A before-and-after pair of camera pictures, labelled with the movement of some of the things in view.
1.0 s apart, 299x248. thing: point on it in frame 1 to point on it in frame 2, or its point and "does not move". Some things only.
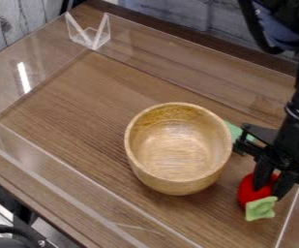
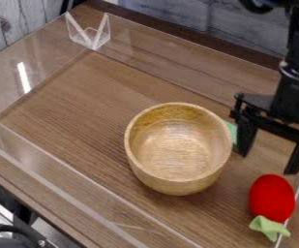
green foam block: x=235 y=132 does not move
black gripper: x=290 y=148 to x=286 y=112
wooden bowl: x=178 y=143 does not move
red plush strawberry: x=247 y=191 to x=272 y=203
